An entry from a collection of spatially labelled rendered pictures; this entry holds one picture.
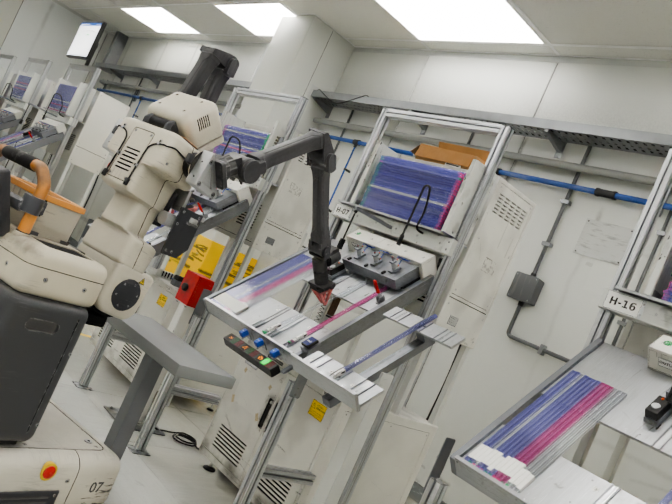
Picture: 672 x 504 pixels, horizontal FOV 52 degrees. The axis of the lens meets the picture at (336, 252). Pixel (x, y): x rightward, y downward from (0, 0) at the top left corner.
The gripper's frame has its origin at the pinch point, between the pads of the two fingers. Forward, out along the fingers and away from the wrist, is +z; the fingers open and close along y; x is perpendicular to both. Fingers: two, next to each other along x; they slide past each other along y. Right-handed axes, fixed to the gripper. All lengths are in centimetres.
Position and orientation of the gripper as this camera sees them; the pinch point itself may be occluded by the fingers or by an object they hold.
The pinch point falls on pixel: (323, 302)
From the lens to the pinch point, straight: 279.2
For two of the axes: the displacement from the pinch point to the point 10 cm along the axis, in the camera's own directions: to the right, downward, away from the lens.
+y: -6.2, -2.6, 7.4
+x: -7.8, 3.2, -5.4
